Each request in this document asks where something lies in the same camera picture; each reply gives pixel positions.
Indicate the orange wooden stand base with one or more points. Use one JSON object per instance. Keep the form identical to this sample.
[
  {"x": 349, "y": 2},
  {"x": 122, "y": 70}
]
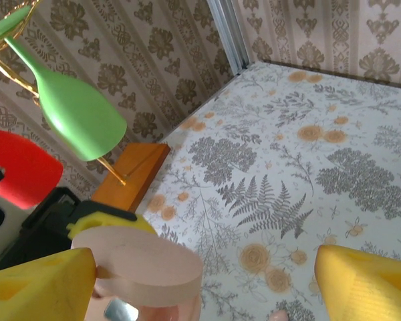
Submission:
[{"x": 137, "y": 170}]

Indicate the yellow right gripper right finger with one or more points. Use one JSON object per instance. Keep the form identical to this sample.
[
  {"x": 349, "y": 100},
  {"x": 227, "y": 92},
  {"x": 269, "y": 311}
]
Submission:
[{"x": 371, "y": 291}]

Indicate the pink earbud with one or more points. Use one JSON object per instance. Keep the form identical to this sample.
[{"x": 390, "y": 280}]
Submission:
[{"x": 280, "y": 316}]

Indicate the green plastic wine glass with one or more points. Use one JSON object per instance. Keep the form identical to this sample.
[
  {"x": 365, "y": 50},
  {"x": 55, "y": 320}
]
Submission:
[{"x": 80, "y": 113}]

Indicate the red plastic wine glass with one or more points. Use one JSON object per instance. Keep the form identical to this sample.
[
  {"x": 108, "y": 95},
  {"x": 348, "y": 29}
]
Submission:
[{"x": 23, "y": 167}]

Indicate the aluminium frame post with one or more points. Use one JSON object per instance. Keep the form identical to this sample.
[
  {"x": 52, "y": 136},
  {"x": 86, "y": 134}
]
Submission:
[{"x": 230, "y": 33}]

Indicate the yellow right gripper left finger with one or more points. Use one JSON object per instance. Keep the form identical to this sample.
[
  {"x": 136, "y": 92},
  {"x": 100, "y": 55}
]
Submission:
[{"x": 36, "y": 291}]

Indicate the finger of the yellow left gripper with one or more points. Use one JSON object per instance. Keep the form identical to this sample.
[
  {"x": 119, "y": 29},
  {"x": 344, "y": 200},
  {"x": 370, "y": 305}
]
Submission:
[{"x": 113, "y": 223}]

